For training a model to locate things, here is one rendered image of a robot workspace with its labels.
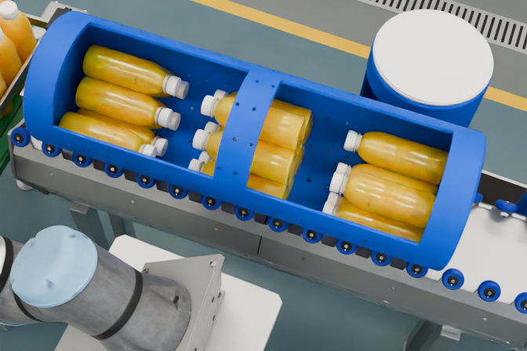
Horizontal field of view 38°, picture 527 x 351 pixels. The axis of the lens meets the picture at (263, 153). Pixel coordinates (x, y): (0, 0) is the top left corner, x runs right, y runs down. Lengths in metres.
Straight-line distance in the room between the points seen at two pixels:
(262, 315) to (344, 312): 1.26
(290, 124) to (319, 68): 1.59
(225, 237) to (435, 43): 0.66
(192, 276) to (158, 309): 0.10
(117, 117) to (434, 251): 0.70
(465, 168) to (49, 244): 0.73
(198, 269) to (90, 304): 0.20
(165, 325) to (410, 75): 0.88
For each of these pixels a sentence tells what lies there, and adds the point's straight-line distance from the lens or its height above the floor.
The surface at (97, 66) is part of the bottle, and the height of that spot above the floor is 1.13.
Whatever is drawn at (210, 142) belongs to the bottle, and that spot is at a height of 1.13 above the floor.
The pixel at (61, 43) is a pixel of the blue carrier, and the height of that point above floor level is 1.23.
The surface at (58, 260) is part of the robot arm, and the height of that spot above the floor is 1.44.
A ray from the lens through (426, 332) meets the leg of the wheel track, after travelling 2.33.
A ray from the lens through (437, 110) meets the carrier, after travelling 1.74.
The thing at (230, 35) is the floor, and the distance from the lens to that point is 3.11.
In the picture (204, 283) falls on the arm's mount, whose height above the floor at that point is 1.30.
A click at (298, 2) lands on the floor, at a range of 3.25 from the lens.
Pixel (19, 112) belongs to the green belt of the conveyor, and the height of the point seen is 0.90.
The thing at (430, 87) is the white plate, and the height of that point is 1.04.
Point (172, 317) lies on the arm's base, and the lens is 1.14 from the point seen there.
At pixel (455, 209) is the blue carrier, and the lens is 1.40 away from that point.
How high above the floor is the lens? 2.40
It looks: 59 degrees down
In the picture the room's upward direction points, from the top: 5 degrees clockwise
